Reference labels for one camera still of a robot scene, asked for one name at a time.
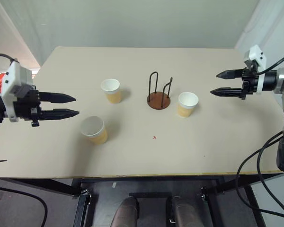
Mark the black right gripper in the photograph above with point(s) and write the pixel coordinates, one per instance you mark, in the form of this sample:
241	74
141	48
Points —
249	81

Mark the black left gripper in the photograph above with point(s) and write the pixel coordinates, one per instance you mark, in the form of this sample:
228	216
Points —
26	107

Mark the yellow white paper cup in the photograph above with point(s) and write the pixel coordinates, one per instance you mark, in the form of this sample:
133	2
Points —
95	133
186	106
112	92

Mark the white tape scrap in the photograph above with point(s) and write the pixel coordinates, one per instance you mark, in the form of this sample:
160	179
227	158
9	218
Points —
114	185

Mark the dark rounded shape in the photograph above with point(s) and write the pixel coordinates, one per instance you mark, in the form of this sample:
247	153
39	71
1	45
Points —
187	212
125	212

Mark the black metal floor stand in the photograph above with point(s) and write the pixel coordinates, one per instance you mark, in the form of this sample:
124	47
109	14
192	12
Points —
151	195

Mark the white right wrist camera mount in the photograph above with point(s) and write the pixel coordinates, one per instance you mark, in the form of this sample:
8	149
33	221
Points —
256	55

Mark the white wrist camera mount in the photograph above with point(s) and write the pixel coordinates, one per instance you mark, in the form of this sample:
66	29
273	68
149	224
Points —
13	80
256	55

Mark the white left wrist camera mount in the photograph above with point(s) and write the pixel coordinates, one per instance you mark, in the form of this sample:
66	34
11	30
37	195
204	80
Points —
13	80

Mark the black table frame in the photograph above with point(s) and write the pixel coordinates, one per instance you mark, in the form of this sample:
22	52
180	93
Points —
59	186

